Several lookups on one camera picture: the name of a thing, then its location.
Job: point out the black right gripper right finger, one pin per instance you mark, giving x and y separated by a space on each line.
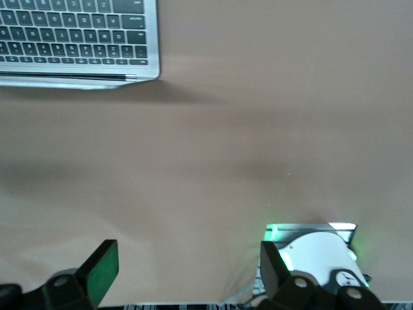
274 274

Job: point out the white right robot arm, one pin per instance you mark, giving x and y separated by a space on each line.
316 255

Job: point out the silver laptop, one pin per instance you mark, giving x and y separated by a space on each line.
96 69

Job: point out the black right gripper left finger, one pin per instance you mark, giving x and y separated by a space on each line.
100 271

